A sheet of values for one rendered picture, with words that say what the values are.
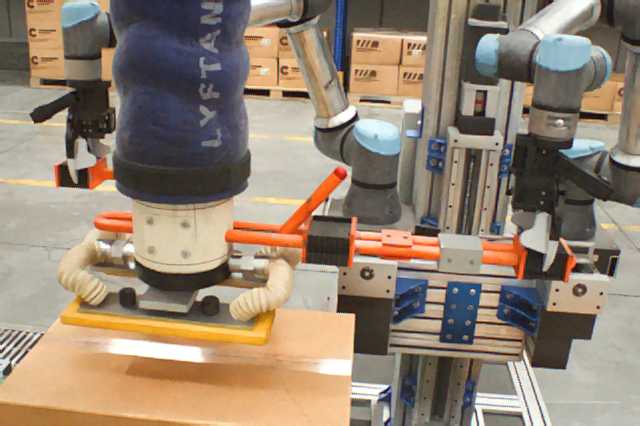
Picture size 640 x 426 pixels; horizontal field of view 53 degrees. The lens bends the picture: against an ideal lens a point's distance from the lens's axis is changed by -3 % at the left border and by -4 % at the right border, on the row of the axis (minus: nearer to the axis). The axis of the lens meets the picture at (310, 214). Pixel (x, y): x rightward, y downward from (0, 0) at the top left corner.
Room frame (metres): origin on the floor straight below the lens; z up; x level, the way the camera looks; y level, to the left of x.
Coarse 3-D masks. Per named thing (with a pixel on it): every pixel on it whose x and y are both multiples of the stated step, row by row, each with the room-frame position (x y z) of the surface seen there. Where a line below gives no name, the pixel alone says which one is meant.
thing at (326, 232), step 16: (320, 224) 1.05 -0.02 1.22; (336, 224) 1.05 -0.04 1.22; (352, 224) 1.03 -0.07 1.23; (304, 240) 0.99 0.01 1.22; (320, 240) 0.98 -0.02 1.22; (336, 240) 0.98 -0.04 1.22; (352, 240) 0.98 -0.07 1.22; (304, 256) 0.99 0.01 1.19; (320, 256) 0.98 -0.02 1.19; (336, 256) 0.98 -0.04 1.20; (352, 256) 0.98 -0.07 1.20
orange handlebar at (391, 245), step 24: (96, 216) 1.05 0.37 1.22; (120, 216) 1.07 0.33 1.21; (240, 240) 1.01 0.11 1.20; (264, 240) 1.01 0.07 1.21; (288, 240) 1.00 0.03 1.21; (360, 240) 1.00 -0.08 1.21; (384, 240) 1.00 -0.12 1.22; (408, 240) 1.00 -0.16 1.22; (432, 240) 1.03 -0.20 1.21; (504, 264) 0.97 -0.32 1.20
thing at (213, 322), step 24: (72, 312) 0.93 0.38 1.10; (96, 312) 0.93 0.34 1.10; (120, 312) 0.93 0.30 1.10; (144, 312) 0.93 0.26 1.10; (168, 312) 0.94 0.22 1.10; (192, 312) 0.94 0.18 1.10; (216, 312) 0.94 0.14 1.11; (192, 336) 0.90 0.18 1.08; (216, 336) 0.89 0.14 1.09; (240, 336) 0.89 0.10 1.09; (264, 336) 0.89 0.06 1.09
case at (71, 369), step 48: (48, 336) 1.08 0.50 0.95; (96, 336) 1.09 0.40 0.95; (144, 336) 1.10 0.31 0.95; (288, 336) 1.13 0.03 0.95; (336, 336) 1.14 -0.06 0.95; (48, 384) 0.93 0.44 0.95; (96, 384) 0.94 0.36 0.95; (144, 384) 0.95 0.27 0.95; (192, 384) 0.96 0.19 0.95; (240, 384) 0.97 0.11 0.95; (288, 384) 0.97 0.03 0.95; (336, 384) 0.98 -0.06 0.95
